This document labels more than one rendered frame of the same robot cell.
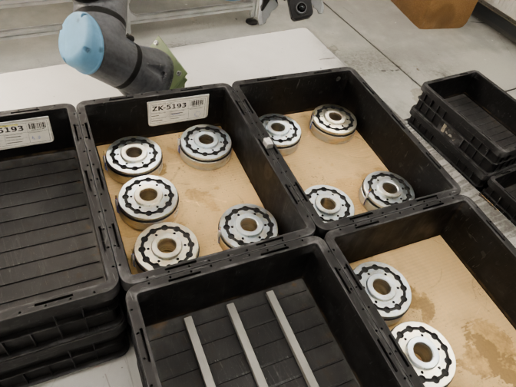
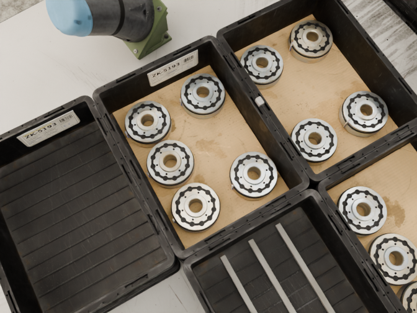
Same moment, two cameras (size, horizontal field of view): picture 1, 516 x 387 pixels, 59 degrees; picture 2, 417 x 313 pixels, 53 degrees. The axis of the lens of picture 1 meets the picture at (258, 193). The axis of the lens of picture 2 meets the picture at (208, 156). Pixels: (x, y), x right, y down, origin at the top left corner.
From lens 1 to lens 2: 0.35 m
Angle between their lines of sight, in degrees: 24
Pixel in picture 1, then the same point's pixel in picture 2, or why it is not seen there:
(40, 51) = not seen: outside the picture
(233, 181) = (231, 125)
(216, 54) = not seen: outside the picture
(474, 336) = not seen: outside the picture
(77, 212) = (118, 181)
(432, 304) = (403, 209)
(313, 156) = (296, 81)
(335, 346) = (330, 258)
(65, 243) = (119, 211)
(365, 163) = (343, 79)
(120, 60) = (107, 18)
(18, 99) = (21, 52)
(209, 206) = (217, 154)
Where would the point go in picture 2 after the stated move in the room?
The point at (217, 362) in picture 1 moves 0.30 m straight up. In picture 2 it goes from (249, 284) to (272, 280)
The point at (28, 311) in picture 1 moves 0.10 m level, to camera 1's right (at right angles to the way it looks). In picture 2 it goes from (123, 292) to (178, 294)
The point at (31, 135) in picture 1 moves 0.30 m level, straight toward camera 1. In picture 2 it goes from (63, 125) to (134, 240)
